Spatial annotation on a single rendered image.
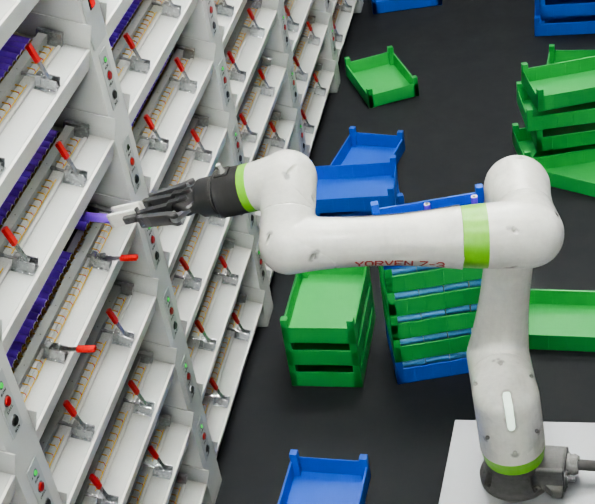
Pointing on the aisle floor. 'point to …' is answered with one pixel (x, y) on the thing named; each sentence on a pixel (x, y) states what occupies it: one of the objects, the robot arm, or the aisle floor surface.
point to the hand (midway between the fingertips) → (127, 214)
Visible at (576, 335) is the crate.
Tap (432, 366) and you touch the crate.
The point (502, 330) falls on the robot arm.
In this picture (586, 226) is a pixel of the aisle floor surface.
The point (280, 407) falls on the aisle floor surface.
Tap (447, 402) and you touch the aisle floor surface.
